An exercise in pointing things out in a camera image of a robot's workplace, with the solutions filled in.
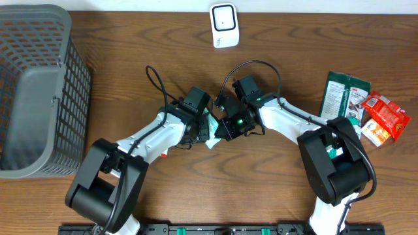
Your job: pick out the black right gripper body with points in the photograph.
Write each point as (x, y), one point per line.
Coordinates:
(236, 125)

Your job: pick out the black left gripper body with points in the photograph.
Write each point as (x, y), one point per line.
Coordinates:
(201, 134)

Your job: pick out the mint green wipes pack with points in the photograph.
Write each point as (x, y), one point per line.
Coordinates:
(212, 125)

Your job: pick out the green 3M wipes package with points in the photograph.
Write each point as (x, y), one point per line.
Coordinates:
(343, 97)

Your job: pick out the orange Kleenex tissue pack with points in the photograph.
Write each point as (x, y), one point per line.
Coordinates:
(375, 132)

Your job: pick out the orange-red snack bag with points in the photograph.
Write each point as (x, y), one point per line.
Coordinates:
(386, 113)

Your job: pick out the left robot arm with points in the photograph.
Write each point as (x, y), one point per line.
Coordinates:
(107, 185)

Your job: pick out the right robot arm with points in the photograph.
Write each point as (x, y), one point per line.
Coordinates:
(334, 159)

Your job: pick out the white barcode scanner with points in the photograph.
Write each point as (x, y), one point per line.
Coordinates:
(224, 23)

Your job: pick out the grey plastic mesh basket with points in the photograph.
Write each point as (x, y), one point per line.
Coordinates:
(45, 93)

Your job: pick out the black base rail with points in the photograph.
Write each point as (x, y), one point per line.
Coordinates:
(279, 229)

